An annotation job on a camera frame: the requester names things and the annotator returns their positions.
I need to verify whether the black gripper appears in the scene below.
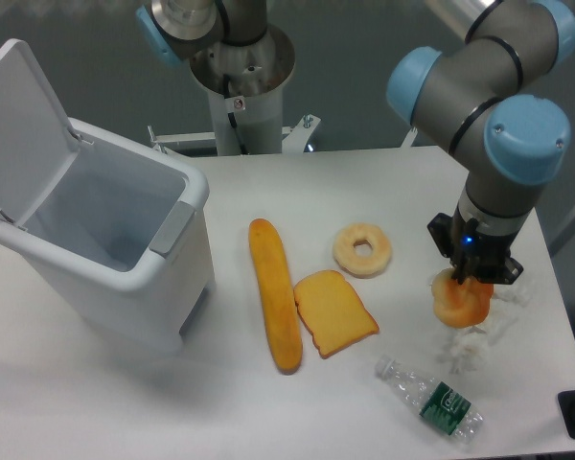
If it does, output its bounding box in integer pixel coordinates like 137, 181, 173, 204
427, 212, 523, 284

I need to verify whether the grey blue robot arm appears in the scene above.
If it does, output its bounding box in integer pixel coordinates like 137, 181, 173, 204
386, 1, 575, 285

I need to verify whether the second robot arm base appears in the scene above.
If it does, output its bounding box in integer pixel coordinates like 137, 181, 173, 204
135, 1, 295, 97

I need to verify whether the white trash can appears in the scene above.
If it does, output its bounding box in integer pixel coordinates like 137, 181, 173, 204
0, 121, 214, 354

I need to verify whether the white trash can lid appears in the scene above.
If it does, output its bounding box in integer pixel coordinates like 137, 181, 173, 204
0, 39, 81, 224

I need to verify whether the crumpled white tissue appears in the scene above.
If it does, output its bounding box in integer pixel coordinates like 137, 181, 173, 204
436, 278, 537, 374

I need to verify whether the clear plastic water bottle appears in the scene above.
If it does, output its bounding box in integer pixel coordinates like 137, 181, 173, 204
375, 356, 484, 445

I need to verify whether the toast slice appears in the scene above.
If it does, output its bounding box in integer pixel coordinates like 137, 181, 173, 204
294, 270, 380, 358

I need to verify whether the long baguette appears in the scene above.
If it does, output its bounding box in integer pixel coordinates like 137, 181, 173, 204
248, 218, 303, 375

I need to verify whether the ring donut bread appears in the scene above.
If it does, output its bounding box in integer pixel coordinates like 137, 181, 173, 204
333, 222, 393, 278

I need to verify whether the white metal frame bracket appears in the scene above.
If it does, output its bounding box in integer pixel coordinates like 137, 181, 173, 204
147, 114, 322, 157

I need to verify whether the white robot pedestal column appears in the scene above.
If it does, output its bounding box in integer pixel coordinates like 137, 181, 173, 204
207, 89, 283, 144

